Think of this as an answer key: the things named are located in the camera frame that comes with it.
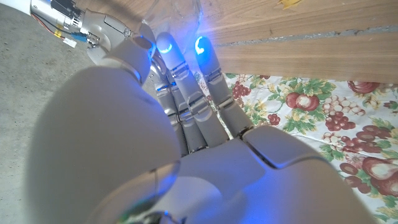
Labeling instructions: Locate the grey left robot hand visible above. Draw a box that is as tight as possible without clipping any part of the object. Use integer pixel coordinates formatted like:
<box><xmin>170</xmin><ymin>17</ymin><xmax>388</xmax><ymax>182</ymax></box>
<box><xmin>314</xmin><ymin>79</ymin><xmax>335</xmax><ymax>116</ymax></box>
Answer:
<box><xmin>26</xmin><ymin>31</ymin><xmax>377</xmax><ymax>224</ymax></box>

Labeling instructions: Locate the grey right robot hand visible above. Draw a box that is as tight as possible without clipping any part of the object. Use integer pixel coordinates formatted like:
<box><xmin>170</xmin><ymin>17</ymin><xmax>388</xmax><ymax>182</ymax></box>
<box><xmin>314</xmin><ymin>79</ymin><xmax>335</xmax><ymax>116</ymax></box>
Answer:
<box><xmin>81</xmin><ymin>8</ymin><xmax>156</xmax><ymax>65</ymax></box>

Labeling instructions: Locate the glass salt shaker metal cap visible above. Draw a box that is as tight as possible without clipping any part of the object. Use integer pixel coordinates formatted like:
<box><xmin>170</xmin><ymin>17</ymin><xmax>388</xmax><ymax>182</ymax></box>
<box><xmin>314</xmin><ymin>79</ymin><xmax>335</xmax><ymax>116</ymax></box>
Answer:
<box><xmin>142</xmin><ymin>0</ymin><xmax>203</xmax><ymax>43</ymax></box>

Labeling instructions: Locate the small yellow toy car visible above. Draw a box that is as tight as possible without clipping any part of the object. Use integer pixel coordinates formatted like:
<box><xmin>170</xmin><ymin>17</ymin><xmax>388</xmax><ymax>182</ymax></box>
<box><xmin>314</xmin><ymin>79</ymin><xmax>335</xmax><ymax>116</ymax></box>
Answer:
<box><xmin>278</xmin><ymin>0</ymin><xmax>302</xmax><ymax>9</ymax></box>

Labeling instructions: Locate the fruit print backdrop cloth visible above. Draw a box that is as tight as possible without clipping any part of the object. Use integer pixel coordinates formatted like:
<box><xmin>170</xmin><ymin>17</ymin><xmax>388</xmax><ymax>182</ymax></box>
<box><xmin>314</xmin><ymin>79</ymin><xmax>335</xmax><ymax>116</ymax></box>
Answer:
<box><xmin>194</xmin><ymin>73</ymin><xmax>398</xmax><ymax>224</ymax></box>

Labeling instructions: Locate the grey tape outline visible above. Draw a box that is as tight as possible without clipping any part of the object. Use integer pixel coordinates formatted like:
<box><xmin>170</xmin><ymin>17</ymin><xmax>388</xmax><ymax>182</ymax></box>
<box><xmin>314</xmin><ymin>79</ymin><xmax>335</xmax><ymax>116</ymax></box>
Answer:
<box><xmin>214</xmin><ymin>25</ymin><xmax>398</xmax><ymax>47</ymax></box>

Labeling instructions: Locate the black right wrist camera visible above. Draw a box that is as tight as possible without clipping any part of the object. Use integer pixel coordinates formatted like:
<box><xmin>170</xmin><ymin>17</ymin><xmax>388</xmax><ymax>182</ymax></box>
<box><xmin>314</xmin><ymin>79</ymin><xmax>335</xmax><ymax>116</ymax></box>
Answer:
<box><xmin>51</xmin><ymin>0</ymin><xmax>78</xmax><ymax>18</ymax></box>

